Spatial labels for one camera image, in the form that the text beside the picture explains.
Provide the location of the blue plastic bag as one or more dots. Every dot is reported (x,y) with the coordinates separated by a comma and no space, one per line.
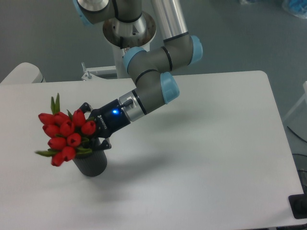
(297,8)

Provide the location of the dark grey ribbed vase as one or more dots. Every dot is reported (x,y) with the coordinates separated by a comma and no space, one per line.
(93,164)

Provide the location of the white metal base frame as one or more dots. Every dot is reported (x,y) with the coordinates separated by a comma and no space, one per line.
(108,72)

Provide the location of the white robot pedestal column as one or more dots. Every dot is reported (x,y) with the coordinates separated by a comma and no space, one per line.
(123,36)

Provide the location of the white chair back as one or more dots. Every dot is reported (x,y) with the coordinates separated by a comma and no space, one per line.
(24,73)

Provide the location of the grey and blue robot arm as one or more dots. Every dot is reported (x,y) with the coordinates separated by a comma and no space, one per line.
(152,52)

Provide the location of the black box at table edge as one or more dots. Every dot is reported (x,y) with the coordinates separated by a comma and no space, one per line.
(298,205)

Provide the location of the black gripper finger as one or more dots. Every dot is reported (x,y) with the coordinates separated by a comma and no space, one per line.
(85,108)
(96,145)

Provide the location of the white furniture at right edge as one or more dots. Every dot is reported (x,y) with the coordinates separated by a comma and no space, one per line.
(297,107)

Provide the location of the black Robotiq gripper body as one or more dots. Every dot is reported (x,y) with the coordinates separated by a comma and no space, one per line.
(109,119)

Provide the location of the red tulip bouquet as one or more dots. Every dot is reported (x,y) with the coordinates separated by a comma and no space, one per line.
(71,135)

